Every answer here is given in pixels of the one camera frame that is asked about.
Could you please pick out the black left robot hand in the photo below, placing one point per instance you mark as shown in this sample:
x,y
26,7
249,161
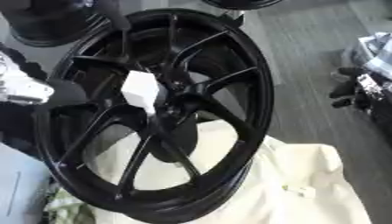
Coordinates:
x,y
69,93

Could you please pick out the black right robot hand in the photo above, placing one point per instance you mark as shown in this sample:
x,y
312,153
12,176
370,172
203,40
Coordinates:
x,y
348,87

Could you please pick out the large black round wheel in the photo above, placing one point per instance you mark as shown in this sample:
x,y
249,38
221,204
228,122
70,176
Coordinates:
x,y
46,23

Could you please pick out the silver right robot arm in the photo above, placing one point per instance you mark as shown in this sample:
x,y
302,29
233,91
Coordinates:
x,y
377,70

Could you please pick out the black spoked wheel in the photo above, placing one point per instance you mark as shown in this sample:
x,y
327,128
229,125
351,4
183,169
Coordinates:
x,y
240,58

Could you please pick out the white pin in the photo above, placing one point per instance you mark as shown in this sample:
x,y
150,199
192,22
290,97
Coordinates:
x,y
139,89

